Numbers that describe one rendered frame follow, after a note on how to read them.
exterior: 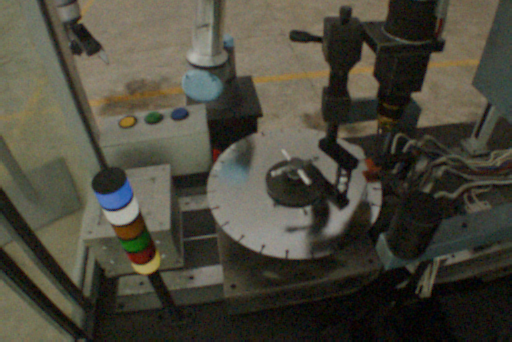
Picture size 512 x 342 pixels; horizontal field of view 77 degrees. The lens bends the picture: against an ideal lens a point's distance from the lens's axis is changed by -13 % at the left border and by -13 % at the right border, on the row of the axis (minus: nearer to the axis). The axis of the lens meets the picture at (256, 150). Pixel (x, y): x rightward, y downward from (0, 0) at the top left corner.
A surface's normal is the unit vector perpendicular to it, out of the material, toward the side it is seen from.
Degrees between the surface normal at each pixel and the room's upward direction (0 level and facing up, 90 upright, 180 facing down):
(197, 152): 90
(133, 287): 0
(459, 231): 0
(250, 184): 0
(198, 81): 97
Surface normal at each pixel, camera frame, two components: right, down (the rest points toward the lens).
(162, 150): 0.16, 0.66
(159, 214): -0.04, -0.74
